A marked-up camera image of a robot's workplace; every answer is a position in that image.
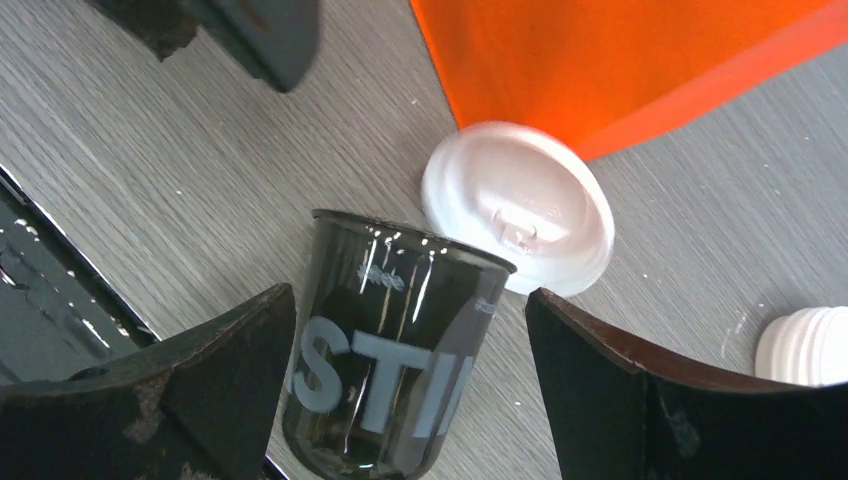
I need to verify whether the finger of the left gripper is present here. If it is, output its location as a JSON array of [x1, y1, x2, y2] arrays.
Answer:
[[89, 0, 320, 93]]

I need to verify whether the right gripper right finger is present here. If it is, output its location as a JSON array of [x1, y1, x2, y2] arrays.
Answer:
[[525, 289, 847, 479]]

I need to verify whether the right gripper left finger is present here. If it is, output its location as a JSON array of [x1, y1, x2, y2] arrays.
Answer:
[[1, 284, 296, 479]]

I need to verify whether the white cup lid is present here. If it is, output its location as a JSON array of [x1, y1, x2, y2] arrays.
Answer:
[[754, 306, 847, 387]]

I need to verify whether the white sip lid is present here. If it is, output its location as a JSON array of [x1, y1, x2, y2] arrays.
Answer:
[[421, 122, 615, 297]]

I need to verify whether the orange paper bag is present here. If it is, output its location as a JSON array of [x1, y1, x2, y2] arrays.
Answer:
[[412, 0, 847, 160]]

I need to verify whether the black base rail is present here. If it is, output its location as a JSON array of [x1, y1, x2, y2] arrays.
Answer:
[[1, 170, 159, 386]]

